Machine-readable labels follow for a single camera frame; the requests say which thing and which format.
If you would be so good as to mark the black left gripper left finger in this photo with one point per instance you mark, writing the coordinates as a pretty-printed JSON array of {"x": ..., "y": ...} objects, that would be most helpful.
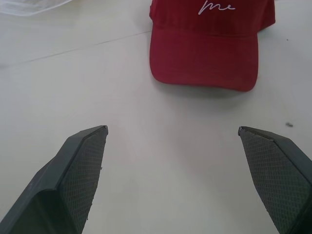
[{"x": 61, "y": 185}]

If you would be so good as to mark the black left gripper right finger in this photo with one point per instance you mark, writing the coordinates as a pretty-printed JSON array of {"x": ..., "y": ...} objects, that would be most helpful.
[{"x": 275, "y": 180}]

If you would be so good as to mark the red baseball cap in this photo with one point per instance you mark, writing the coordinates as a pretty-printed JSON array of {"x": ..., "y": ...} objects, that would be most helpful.
[{"x": 204, "y": 48}]

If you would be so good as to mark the clear plastic sheet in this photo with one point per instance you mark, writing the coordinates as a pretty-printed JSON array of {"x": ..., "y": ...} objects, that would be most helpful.
[{"x": 26, "y": 6}]

